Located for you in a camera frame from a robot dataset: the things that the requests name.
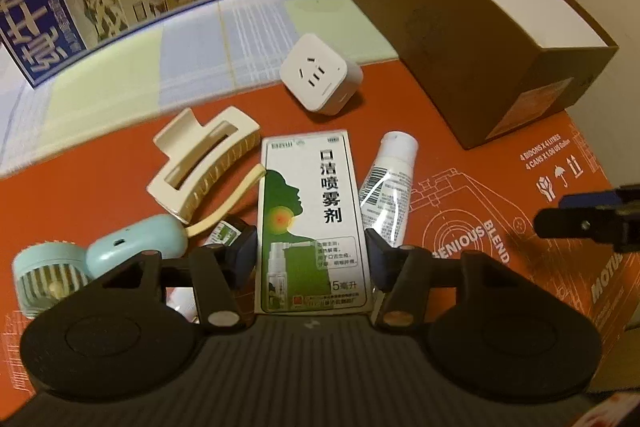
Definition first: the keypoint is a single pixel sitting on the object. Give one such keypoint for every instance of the green throat spray box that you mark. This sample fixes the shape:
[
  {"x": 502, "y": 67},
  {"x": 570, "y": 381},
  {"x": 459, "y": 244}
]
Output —
[{"x": 311, "y": 254}]

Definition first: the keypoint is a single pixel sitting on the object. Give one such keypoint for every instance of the cream hair claw clip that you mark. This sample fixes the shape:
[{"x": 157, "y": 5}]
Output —
[{"x": 198, "y": 155}]

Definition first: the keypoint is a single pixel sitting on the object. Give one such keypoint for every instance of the white smart plug socket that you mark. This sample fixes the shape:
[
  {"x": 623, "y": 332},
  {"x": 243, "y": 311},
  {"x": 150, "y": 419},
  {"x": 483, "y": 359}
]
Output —
[{"x": 320, "y": 79}]

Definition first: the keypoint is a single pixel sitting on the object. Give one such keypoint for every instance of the pastel checkered tablecloth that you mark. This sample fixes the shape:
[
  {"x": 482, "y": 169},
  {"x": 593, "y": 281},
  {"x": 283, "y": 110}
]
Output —
[{"x": 211, "y": 51}]

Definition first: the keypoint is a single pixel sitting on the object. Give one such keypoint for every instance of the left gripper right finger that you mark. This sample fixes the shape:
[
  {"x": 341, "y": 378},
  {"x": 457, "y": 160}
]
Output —
[{"x": 401, "y": 277}]

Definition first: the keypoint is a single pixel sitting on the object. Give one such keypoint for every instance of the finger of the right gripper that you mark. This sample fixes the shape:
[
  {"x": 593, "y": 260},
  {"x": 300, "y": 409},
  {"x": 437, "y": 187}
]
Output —
[
  {"x": 618, "y": 196},
  {"x": 614, "y": 225}
]

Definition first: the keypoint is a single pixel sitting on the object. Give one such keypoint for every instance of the white cream tube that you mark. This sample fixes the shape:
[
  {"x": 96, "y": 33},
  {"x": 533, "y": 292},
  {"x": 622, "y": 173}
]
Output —
[{"x": 385, "y": 193}]

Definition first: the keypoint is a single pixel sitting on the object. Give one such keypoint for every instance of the red Motul cardboard sheet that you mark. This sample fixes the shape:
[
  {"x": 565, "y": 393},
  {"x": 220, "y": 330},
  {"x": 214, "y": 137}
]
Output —
[{"x": 509, "y": 335}]

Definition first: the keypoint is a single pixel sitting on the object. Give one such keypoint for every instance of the brown shoe box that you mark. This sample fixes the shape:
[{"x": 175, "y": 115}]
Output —
[{"x": 493, "y": 66}]

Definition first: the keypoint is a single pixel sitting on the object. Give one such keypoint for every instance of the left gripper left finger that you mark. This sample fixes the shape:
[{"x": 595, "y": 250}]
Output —
[{"x": 218, "y": 270}]

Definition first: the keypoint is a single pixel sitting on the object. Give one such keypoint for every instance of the small spray bottle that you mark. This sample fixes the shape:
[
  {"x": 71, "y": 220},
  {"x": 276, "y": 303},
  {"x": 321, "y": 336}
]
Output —
[{"x": 237, "y": 262}]

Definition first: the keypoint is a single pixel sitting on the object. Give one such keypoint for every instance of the mint handheld fan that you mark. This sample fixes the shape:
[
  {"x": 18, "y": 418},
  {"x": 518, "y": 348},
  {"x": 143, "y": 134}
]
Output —
[{"x": 48, "y": 272}]

